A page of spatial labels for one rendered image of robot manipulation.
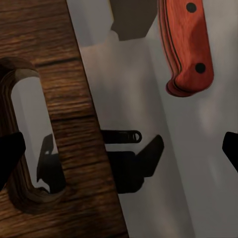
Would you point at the parer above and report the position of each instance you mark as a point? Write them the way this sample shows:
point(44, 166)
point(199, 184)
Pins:
point(187, 33)

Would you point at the cutting board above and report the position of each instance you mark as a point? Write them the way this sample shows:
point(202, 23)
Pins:
point(39, 35)

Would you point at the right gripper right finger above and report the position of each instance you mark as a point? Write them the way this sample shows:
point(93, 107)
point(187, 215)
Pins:
point(230, 148)

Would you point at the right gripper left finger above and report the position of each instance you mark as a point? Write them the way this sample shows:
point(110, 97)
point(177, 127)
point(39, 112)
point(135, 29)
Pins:
point(12, 148)

